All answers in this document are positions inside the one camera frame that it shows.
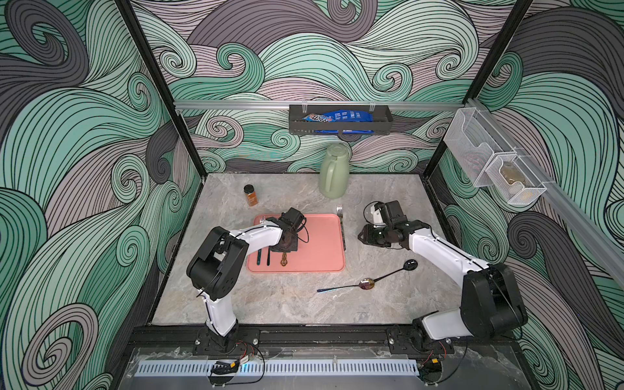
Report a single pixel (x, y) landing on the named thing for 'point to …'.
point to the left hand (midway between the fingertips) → (290, 243)
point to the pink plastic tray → (321, 248)
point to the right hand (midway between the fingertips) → (367, 237)
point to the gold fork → (283, 262)
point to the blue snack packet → (340, 116)
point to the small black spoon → (409, 265)
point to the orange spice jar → (252, 196)
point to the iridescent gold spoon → (366, 283)
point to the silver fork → (340, 214)
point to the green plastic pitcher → (334, 175)
